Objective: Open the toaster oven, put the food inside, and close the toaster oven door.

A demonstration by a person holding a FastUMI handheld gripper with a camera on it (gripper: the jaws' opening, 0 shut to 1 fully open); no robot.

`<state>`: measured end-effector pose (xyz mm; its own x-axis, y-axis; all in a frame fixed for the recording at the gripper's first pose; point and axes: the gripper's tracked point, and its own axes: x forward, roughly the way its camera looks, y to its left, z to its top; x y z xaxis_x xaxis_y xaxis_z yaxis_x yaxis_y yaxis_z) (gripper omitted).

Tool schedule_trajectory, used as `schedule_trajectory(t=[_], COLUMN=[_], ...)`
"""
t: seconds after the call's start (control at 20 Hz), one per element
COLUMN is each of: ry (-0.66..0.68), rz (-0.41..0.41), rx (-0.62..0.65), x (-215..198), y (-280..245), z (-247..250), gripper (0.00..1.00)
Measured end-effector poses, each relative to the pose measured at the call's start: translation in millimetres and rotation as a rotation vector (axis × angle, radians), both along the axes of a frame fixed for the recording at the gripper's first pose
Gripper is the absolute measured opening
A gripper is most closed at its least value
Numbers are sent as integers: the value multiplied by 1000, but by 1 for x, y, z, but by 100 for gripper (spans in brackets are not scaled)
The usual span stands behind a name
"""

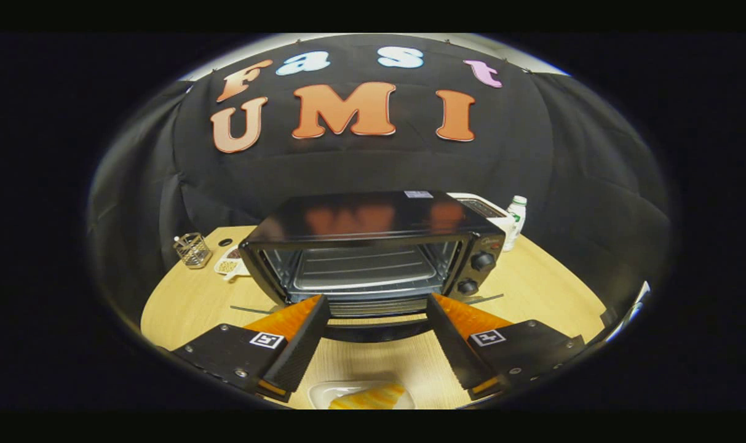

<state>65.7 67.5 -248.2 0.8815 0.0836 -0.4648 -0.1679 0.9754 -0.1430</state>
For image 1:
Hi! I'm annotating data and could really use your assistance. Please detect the black toaster oven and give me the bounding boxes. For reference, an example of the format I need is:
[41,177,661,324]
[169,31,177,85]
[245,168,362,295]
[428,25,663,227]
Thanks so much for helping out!
[230,190,507,343]

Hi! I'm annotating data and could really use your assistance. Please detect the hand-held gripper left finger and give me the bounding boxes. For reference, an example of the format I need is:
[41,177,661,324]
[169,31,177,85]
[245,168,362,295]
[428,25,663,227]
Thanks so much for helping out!
[171,294,331,404]

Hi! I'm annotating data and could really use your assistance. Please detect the white divided snack dish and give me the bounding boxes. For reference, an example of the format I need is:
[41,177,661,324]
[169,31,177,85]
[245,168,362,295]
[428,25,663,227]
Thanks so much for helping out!
[214,244,252,282]

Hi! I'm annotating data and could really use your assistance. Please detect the white countertop appliance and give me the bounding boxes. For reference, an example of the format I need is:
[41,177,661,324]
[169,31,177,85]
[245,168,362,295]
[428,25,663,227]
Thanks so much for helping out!
[448,193,515,237]

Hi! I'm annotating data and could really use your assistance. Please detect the yellow croissant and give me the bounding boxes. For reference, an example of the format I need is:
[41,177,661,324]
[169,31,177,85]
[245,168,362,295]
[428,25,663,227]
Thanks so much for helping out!
[328,385,406,410]

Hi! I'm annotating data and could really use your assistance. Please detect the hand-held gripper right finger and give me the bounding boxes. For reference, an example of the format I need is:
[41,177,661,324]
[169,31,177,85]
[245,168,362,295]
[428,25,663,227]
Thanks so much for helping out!
[426,293,587,401]

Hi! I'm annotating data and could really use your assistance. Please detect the wire mesh holder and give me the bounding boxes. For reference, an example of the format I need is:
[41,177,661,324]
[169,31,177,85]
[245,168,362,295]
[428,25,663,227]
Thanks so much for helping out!
[173,233,213,269]

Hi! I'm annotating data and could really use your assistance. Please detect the white oval plate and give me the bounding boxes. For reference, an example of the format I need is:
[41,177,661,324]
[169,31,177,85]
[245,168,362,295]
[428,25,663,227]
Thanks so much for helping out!
[308,380,416,410]

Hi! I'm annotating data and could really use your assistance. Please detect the black backdrop cloth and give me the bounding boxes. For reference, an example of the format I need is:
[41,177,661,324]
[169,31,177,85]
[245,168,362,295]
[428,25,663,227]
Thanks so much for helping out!
[87,34,672,321]

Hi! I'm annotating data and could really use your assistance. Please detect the white bottle green label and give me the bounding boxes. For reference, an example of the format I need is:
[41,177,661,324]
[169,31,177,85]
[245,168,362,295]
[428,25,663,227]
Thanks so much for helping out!
[503,195,528,252]

